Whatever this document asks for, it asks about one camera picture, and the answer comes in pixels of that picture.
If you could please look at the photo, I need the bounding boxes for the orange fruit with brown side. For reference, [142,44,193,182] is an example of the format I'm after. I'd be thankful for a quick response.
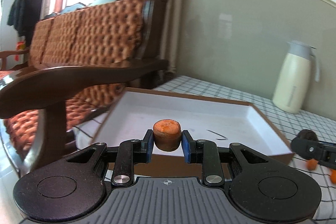
[153,119,182,152]

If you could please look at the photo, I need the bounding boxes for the small orange on table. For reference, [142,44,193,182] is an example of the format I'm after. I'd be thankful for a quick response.
[306,159,318,170]

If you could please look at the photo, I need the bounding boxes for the small orange at edge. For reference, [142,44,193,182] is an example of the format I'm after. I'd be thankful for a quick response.
[330,169,336,184]

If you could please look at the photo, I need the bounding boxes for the white tray with brown rim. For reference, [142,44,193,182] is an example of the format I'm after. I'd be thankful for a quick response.
[93,88,293,164]

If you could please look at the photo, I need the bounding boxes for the cream thermos jug grey lid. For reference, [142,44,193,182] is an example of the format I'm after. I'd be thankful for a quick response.
[272,40,321,114]

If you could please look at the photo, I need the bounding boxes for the orange tufted sofa seat cushion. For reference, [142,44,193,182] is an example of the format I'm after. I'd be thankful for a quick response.
[4,83,126,156]

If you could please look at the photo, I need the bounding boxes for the orange tufted sofa back cushion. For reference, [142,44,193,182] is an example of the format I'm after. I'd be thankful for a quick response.
[29,0,144,65]

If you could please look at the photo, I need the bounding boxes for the white cabinet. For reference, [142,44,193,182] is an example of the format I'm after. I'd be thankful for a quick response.
[1,0,18,51]

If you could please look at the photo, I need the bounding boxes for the black hanging coat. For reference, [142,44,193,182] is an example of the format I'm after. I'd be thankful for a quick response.
[7,0,43,47]

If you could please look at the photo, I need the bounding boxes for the dark wooden sofa frame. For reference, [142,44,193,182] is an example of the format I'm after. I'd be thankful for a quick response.
[1,0,169,176]

